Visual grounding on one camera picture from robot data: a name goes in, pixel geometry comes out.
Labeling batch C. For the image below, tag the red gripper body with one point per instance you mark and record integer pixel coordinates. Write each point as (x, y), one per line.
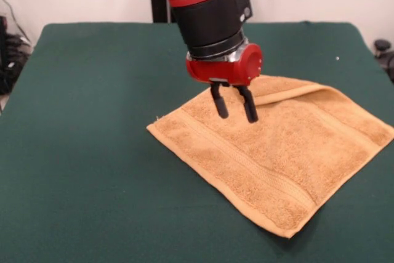
(221, 72)

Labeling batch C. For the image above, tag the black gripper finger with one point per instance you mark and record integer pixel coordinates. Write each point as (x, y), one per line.
(248, 106)
(220, 103)

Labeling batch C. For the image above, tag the tan terry towel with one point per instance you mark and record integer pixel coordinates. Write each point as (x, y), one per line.
(277, 158)

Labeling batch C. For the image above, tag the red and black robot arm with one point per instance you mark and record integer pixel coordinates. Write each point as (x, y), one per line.
(209, 19)

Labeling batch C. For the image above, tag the dark green table cloth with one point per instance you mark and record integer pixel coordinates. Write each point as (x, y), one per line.
(77, 152)

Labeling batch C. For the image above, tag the black equipment pile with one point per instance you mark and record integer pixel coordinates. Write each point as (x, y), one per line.
(13, 59)

